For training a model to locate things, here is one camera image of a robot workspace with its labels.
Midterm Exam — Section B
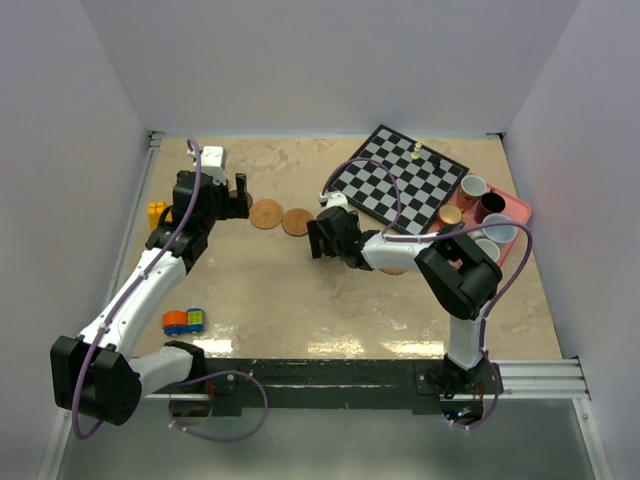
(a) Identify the light blue cup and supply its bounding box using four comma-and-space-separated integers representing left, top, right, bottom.
482, 213, 517, 245

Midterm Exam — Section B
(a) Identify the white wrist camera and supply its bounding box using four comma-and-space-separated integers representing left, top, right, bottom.
319, 191, 348, 209
187, 143, 227, 184

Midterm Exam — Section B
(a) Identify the aluminium rail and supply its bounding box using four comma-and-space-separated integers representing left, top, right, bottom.
155, 359, 588, 402
96, 131, 166, 324

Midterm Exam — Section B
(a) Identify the aluminium left rail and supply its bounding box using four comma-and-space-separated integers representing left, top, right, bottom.
96, 131, 166, 324

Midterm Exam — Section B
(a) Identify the small woven rattan coaster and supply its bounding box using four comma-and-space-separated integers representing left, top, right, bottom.
249, 199, 284, 230

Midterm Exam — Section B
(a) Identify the yellow toy block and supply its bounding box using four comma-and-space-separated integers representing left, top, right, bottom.
147, 202, 172, 232

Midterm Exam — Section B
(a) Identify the black white chessboard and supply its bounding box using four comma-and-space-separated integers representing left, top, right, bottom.
325, 125, 469, 235

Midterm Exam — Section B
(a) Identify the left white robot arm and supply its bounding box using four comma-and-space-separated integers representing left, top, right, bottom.
50, 170, 251, 426

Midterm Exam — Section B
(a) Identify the orange toy car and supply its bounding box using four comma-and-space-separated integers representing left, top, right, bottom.
162, 308, 206, 336

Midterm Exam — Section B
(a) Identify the copper orange cup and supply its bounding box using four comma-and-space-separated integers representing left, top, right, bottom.
437, 204, 463, 228

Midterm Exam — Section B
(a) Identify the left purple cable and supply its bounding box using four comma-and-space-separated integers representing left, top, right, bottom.
71, 138, 270, 442

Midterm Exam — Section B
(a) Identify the white floral mug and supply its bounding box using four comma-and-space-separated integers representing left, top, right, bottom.
457, 175, 487, 210

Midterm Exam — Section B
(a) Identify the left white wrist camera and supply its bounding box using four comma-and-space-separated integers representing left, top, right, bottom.
187, 143, 227, 184

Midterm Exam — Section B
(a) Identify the pink plastic tray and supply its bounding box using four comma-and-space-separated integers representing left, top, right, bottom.
447, 183, 532, 266

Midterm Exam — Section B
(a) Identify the large woven rattan coaster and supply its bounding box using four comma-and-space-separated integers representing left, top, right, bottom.
381, 268, 407, 276

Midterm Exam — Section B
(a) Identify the black maroon cup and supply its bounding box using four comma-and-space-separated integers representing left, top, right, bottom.
474, 191, 506, 224

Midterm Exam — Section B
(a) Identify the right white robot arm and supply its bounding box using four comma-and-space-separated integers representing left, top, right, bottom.
307, 206, 503, 393

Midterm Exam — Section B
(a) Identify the aluminium front rail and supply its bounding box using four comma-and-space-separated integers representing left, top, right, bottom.
155, 359, 588, 402

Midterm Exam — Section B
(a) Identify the grey white mug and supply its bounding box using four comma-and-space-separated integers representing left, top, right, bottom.
471, 233, 501, 263

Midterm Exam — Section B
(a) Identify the dark walnut coaster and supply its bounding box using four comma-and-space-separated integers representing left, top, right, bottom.
229, 189, 253, 201

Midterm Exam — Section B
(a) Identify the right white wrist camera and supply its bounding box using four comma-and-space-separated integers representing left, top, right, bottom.
319, 191, 348, 209

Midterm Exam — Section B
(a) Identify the light wooden coaster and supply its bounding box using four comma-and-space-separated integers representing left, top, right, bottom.
281, 208, 314, 237

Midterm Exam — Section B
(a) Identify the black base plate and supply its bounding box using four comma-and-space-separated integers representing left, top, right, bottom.
148, 357, 503, 418

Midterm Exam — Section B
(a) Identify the white chess piece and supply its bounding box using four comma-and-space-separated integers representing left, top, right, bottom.
411, 142, 422, 160

